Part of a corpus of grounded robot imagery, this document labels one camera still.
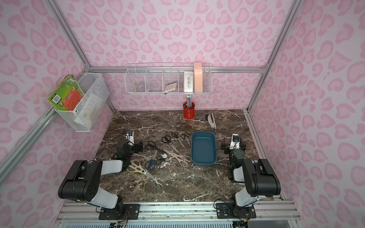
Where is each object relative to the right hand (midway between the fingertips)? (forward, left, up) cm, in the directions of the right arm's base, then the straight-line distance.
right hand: (232, 137), depth 89 cm
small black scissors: (+8, +37, -10) cm, 39 cm away
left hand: (+1, +64, -3) cm, 64 cm away
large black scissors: (-1, +53, -10) cm, 54 cm away
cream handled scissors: (-16, +59, -9) cm, 62 cm away
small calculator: (+28, +39, +18) cm, 51 cm away
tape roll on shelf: (+27, +60, +17) cm, 68 cm away
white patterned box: (+29, +28, +21) cm, 45 cm away
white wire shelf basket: (+37, +53, +18) cm, 67 cm away
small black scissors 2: (+8, +30, -11) cm, 33 cm away
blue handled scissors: (-15, +51, -9) cm, 54 cm away
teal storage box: (-2, +17, -12) cm, 21 cm away
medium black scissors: (+4, +43, -10) cm, 44 cm away
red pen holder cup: (+25, +28, -6) cm, 38 cm away
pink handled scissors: (-10, +32, -11) cm, 35 cm away
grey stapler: (+21, +10, -10) cm, 25 cm away
